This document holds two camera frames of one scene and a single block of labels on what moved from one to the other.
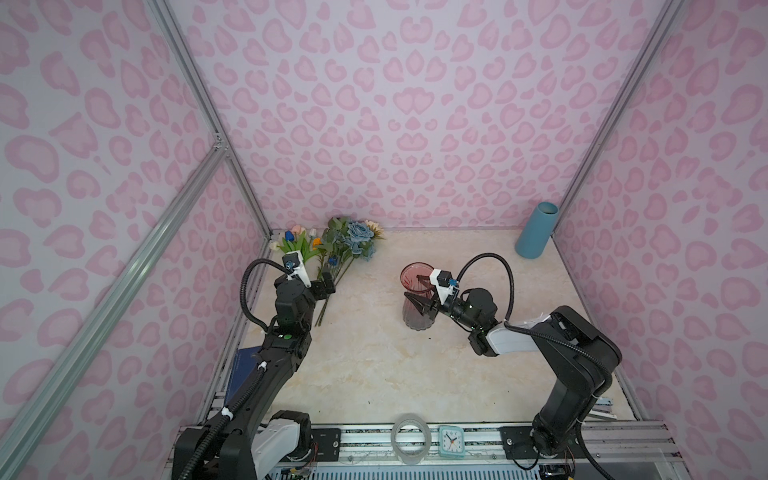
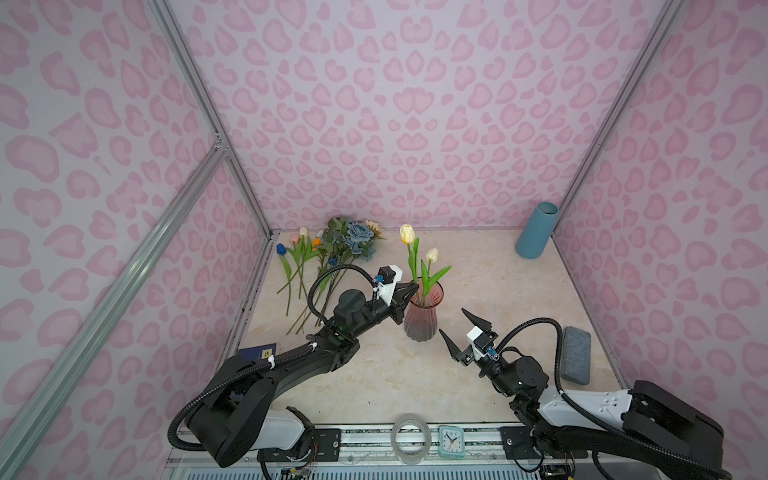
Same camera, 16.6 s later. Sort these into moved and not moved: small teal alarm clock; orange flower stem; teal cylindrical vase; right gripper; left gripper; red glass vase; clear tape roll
Moved: left gripper; right gripper; red glass vase
Not moved: orange flower stem; teal cylindrical vase; small teal alarm clock; clear tape roll
